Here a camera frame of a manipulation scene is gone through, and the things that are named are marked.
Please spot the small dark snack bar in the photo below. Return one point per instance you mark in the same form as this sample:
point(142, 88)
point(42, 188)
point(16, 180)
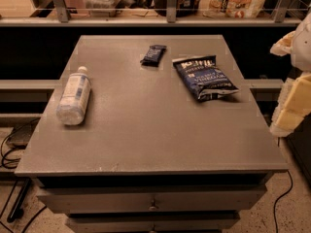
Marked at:
point(153, 55)

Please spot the grey drawer cabinet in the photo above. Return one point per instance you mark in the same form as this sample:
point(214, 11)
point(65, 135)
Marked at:
point(144, 129)

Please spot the blue chip bag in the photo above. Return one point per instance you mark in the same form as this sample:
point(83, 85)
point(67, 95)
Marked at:
point(204, 80)

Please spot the colourful snack bag on shelf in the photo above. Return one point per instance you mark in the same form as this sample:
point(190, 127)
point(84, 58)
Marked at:
point(233, 8)

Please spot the lower drawer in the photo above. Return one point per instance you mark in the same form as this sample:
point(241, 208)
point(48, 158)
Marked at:
point(151, 223)

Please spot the upper drawer with knob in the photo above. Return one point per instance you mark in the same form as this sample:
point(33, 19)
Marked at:
point(150, 199)

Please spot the blue plastic bottle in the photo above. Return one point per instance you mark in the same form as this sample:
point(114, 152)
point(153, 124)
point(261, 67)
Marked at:
point(71, 109)

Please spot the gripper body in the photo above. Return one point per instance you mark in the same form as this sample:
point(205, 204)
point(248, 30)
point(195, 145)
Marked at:
point(303, 49)

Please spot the metal railing shelf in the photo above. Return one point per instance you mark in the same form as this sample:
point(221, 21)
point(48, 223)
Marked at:
point(140, 13)

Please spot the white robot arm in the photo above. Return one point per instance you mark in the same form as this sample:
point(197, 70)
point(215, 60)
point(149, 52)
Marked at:
point(301, 59)

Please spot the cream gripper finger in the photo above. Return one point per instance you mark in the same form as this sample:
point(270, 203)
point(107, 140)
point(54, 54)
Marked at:
point(299, 99)
point(284, 123)

